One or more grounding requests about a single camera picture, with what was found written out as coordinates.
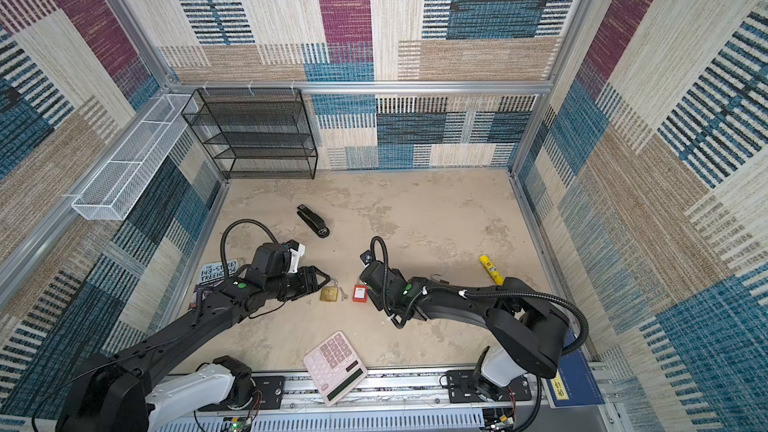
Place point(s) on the red padlock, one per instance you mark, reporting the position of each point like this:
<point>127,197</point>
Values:
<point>360,293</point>

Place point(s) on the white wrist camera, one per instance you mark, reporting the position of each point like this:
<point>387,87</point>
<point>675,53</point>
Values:
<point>367,257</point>
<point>297,252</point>

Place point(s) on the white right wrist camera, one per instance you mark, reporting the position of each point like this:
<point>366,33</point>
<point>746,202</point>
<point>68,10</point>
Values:
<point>367,257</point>

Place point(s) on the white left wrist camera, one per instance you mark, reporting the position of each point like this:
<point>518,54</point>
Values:
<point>297,252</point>

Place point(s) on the white wire mesh basket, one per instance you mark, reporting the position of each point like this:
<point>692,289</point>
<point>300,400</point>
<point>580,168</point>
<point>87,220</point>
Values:
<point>117,186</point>

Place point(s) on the yellow marker pen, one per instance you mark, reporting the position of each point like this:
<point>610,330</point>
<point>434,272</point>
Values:
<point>491,270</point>

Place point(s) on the blue book with yellow label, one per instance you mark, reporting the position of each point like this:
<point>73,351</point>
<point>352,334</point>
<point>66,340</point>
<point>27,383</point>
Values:
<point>574,384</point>

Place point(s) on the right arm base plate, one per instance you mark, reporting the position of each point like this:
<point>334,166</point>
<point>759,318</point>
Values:
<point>466,386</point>

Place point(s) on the black wire shelf rack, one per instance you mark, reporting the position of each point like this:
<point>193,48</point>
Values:
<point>254,133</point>

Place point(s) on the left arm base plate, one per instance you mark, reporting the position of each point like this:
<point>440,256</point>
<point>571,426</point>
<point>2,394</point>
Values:
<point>266,393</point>

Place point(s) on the brass padlock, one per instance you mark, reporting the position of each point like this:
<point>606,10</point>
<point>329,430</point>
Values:
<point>330,292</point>

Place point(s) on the aluminium mounting rail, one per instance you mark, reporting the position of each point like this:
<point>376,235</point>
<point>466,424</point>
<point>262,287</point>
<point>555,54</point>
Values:
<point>398,391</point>

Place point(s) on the pink calculator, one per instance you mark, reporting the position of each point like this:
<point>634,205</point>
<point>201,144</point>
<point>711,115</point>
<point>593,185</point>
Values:
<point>335,368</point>

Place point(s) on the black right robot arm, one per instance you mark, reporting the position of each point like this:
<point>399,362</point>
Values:
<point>533,330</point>

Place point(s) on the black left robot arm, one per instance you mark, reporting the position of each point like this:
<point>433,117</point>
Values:
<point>130,392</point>

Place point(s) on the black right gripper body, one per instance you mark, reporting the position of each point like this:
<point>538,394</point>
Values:
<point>378,300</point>

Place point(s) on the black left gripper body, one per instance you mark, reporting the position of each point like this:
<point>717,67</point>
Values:
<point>298,284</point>

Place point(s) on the colourful paperback book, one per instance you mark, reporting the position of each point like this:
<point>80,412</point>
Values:
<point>210,275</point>

